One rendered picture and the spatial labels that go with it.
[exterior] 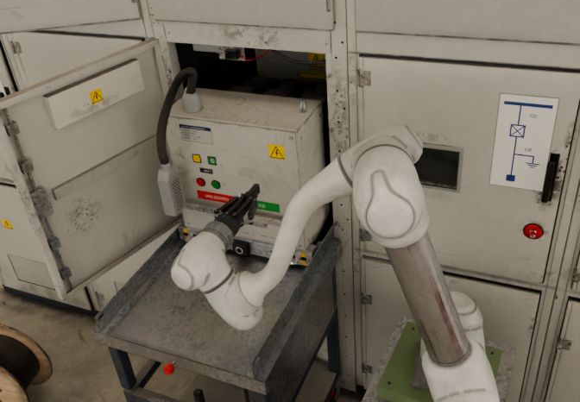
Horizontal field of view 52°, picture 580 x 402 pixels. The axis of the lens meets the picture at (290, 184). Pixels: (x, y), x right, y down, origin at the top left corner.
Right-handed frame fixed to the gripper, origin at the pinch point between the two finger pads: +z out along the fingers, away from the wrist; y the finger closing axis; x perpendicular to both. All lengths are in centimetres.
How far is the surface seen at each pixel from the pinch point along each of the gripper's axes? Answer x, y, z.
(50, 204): -2, -63, -21
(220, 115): 16.3, -18.1, 17.5
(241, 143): 9.0, -9.5, 13.5
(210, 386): -105, -35, 1
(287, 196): -8.8, 5.2, 13.5
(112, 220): -22, -59, -1
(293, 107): 16.1, 3.2, 28.7
